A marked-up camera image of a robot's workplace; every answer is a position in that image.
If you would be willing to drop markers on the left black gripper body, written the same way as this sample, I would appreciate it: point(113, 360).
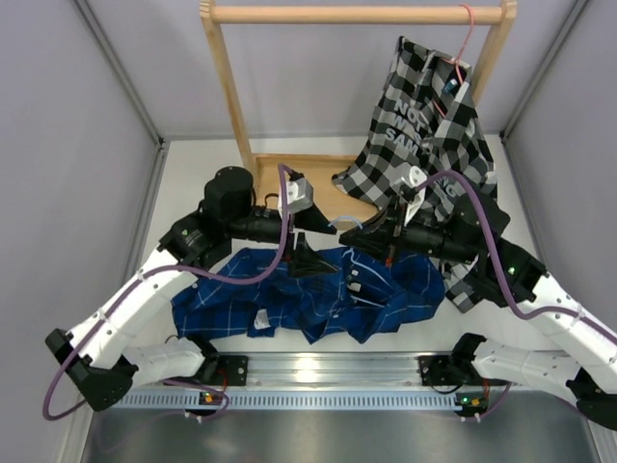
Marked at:
point(255, 225)

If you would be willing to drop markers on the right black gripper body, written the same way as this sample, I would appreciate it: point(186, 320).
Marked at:
point(434, 240)

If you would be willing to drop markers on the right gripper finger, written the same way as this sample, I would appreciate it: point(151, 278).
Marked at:
point(379, 219)
point(374, 243)

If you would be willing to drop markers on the blue plaid shirt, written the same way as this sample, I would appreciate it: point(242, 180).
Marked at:
point(363, 298)

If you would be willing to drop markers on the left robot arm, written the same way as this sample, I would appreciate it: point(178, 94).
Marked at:
point(98, 356)

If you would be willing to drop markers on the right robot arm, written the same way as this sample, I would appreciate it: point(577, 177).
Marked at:
point(504, 273)

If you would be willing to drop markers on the black white checkered shirt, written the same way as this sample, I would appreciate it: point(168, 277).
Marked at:
point(411, 124)

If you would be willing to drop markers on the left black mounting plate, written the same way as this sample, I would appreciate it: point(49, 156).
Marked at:
point(231, 371)

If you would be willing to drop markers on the black mounting plate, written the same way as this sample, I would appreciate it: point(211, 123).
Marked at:
point(231, 371)
point(435, 371)

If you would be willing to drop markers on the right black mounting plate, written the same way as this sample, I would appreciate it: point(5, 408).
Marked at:
point(435, 371)

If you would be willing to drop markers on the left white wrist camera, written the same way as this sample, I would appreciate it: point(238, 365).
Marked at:
point(298, 196)

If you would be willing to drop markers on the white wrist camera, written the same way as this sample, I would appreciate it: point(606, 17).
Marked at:
point(406, 185)
point(298, 196)

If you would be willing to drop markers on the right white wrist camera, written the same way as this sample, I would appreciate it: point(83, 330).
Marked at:
point(406, 185)

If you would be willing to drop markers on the left aluminium frame post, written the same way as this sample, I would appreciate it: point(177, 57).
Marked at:
point(111, 57)

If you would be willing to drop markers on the aluminium frame post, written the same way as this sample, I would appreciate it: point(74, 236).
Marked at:
point(111, 57)
point(572, 18)

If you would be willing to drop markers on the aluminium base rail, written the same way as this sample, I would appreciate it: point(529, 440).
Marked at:
point(284, 370)

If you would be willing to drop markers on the pink wire hanger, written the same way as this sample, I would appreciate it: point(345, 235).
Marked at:
point(460, 80)

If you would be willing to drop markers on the perforated cable duct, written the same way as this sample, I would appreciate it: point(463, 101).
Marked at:
point(169, 398)

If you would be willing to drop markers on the right aluminium frame post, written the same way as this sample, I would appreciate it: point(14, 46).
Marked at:
point(572, 18)

